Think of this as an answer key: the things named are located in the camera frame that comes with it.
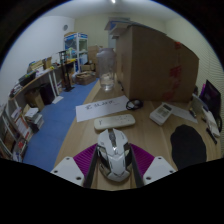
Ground white and grey computer mouse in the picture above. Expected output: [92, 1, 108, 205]
[96, 128, 134, 183]

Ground clear plastic jar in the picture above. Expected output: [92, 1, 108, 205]
[95, 47, 117, 92]

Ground blue and white glass cabinet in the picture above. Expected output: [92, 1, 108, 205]
[63, 31, 89, 68]

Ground stacked brown cardboard boxes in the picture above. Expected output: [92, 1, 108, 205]
[87, 45, 104, 66]

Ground black marker pen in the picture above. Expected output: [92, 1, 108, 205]
[205, 127, 218, 145]

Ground tall black stand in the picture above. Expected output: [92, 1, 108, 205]
[58, 49, 76, 93]

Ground white shelf unit with books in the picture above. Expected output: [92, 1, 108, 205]
[0, 103, 34, 164]

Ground slim white remote control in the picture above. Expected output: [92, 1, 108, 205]
[93, 113, 136, 131]

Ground black bin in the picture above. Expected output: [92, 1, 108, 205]
[39, 83, 55, 106]

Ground black bag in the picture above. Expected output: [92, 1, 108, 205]
[199, 79, 223, 133]

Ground large brown cardboard box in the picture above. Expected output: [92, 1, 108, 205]
[114, 23, 200, 103]

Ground stacked flat papers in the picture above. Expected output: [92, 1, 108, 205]
[104, 18, 141, 38]

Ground white remote with display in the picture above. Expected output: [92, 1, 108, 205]
[149, 102, 174, 126]

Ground low open cardboard box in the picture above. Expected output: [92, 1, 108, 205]
[74, 70, 98, 86]

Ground white notebook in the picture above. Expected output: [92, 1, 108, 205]
[191, 94, 221, 138]

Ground white paper sheet with writing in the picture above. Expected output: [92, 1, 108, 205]
[75, 95, 130, 123]

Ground cluttered wooden side desk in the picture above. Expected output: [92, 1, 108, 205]
[9, 56, 78, 101]

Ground stack of books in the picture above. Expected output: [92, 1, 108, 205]
[23, 107, 45, 131]

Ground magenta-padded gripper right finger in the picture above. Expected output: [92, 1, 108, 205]
[129, 143, 177, 189]

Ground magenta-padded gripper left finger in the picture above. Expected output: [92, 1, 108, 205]
[50, 143, 100, 189]

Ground black mouse pad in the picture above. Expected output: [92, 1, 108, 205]
[170, 124, 208, 171]

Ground black coiled cable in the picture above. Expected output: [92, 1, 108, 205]
[125, 98, 144, 111]

